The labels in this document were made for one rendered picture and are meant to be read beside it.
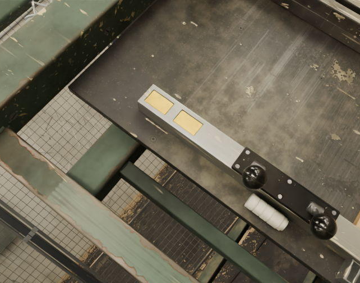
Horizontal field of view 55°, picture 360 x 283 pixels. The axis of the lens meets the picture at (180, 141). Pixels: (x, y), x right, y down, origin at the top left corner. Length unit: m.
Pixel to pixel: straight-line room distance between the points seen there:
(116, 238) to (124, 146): 0.21
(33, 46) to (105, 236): 0.37
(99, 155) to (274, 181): 0.35
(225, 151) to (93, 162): 0.27
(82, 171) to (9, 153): 0.14
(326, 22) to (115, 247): 0.66
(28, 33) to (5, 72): 0.09
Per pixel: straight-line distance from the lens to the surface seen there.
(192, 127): 0.66
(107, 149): 0.73
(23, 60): 0.70
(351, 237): 0.69
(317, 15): 0.89
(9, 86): 0.68
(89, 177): 0.72
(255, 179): 0.52
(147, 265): 0.60
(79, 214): 0.62
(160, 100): 0.69
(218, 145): 0.66
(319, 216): 0.55
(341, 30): 0.89
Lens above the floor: 1.82
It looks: 18 degrees down
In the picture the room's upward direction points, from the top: 44 degrees counter-clockwise
